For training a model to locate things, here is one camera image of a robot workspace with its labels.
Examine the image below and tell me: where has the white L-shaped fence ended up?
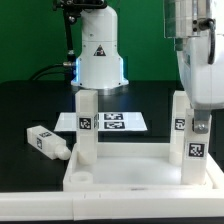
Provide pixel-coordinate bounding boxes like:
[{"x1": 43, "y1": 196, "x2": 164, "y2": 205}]
[{"x1": 0, "y1": 143, "x2": 224, "y2": 222}]

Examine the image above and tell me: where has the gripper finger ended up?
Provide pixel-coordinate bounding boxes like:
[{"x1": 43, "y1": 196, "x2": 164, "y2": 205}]
[{"x1": 193, "y1": 110, "x2": 211, "y2": 134}]

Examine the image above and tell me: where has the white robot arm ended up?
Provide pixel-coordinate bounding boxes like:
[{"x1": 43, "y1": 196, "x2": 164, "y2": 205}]
[{"x1": 72, "y1": 0, "x2": 224, "y2": 134}]

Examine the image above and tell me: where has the black camera stand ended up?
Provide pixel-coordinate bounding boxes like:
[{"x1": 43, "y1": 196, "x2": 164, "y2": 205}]
[{"x1": 52, "y1": 0, "x2": 107, "y2": 62}]

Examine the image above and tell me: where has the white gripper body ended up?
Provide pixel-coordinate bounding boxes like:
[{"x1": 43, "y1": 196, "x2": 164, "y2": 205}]
[{"x1": 177, "y1": 35, "x2": 224, "y2": 110}]

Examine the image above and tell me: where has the black cable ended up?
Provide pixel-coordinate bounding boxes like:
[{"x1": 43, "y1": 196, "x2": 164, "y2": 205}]
[{"x1": 29, "y1": 61, "x2": 77, "y2": 82}]

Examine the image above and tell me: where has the white marker sheet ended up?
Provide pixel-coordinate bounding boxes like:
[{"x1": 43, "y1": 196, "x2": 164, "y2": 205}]
[{"x1": 54, "y1": 112, "x2": 147, "y2": 132}]

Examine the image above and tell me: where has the white desk top tray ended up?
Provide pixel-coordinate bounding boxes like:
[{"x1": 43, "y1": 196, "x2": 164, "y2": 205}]
[{"x1": 63, "y1": 142, "x2": 214, "y2": 192}]

